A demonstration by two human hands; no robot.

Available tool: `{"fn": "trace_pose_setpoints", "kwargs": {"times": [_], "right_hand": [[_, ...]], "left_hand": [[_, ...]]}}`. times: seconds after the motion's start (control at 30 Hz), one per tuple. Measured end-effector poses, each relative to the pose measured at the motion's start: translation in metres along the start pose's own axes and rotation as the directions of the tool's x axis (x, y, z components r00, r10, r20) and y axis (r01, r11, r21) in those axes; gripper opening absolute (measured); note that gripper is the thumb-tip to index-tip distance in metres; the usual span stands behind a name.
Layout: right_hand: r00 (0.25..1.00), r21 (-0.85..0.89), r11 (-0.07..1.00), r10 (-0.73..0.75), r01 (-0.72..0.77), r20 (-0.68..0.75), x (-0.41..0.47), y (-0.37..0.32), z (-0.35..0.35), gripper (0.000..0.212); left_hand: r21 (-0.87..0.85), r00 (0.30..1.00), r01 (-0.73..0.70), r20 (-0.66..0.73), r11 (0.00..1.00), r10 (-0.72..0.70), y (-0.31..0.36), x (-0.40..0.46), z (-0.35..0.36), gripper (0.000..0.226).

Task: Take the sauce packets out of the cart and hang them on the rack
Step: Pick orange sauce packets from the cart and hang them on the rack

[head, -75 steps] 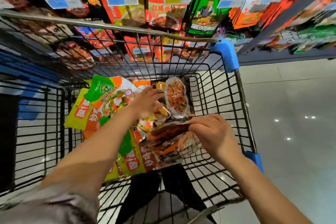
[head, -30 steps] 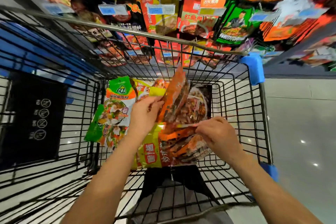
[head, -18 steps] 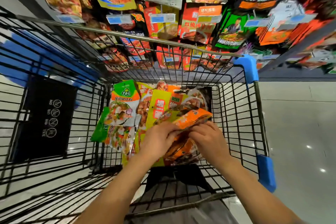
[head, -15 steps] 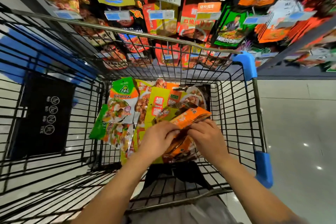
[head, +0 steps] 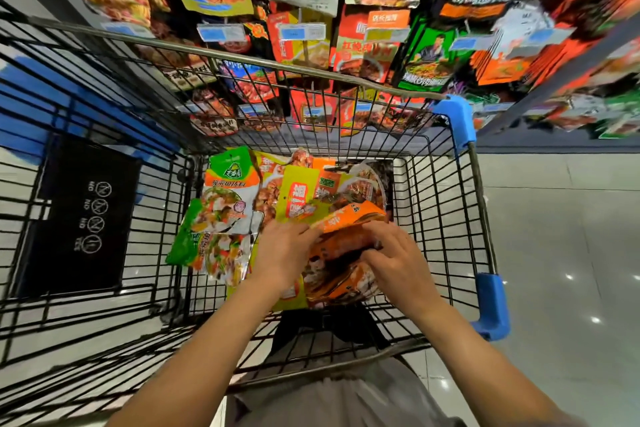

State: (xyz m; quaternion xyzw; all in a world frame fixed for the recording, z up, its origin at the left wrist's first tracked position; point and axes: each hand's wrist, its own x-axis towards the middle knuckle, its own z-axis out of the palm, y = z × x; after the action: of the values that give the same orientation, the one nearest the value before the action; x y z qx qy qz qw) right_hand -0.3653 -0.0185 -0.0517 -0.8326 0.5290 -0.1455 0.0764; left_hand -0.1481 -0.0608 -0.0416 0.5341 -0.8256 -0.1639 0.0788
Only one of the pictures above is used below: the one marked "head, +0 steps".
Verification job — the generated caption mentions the person's left hand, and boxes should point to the person's left hand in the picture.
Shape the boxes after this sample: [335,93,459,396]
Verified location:
[249,219,326,295]

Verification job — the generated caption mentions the green orange seasoning packet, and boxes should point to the green orange seasoning packet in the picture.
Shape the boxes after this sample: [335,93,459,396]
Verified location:
[165,199,253,288]
[202,146,262,235]

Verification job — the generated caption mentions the person's right hand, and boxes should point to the person's right hand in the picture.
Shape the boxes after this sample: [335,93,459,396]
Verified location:
[359,220,446,320]

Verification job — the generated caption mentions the orange sauce packet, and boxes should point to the orange sauce packet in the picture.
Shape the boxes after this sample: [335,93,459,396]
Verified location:
[299,200,390,310]

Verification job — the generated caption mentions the blue cart handle cap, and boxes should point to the blue cart handle cap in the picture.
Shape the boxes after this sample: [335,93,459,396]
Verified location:
[469,272,512,342]
[432,95,477,157]

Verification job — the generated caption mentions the person's black trousers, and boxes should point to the person's black trousers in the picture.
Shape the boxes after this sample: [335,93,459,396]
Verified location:
[269,304,396,358]

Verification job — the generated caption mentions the black wire shopping cart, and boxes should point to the black wire shopping cart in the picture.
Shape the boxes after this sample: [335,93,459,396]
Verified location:
[0,0,512,427]

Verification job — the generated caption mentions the blue plastic panel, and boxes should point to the blue plastic panel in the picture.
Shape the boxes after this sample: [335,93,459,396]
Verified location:
[0,53,181,167]

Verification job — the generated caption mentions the person's left forearm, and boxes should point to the person's left forearm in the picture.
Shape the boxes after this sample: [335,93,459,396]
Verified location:
[105,281,301,427]

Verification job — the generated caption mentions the person's right forearm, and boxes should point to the person's right forearm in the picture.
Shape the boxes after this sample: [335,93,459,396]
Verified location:
[409,301,586,427]

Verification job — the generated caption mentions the heap of mixed packets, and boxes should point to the heap of mixed packets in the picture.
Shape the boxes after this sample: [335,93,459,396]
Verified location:
[249,149,396,312]

